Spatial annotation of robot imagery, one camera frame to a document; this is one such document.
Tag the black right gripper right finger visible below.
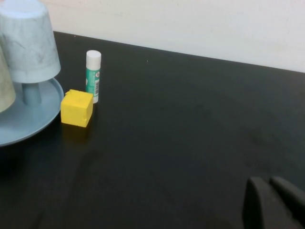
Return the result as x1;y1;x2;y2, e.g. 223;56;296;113
269;176;305;229

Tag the green white glue stick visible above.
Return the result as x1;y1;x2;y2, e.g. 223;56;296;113
85;50;102;104

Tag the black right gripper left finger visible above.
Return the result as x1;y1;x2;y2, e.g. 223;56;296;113
242;177;297;229

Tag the blue marbled cup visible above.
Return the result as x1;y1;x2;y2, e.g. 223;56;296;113
0;0;61;83

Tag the blue cup stand tray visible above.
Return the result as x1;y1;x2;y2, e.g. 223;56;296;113
0;76;64;147

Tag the yellow cube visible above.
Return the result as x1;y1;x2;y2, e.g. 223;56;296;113
60;89;94;127

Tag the green marbled cup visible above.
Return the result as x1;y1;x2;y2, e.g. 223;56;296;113
0;46;17;113

